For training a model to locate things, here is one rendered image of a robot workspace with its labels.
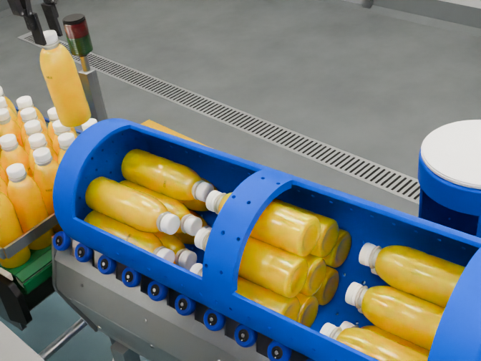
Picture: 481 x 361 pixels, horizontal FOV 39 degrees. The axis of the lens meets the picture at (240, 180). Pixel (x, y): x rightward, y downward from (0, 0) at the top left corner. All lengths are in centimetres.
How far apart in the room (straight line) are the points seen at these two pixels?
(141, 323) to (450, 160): 76
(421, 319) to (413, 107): 283
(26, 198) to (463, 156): 99
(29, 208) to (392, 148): 228
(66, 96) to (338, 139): 226
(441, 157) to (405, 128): 211
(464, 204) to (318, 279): 44
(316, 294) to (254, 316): 17
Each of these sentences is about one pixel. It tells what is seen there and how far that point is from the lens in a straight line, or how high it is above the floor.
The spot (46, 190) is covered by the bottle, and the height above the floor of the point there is 103.
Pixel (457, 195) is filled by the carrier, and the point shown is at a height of 100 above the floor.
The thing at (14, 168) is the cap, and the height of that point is 112.
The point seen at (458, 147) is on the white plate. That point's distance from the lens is 163.
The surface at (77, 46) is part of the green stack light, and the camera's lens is 196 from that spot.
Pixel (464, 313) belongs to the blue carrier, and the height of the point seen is 121.
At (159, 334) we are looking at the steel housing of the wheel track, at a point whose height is 86.
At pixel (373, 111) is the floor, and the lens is 385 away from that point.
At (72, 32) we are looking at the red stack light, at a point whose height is 123.
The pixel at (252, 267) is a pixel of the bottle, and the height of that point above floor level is 113.
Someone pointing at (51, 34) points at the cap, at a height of 138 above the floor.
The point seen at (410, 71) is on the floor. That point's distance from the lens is 428.
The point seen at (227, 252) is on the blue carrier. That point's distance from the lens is 113.
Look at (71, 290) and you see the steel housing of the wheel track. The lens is 163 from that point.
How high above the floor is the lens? 191
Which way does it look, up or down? 35 degrees down
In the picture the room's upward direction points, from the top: 7 degrees counter-clockwise
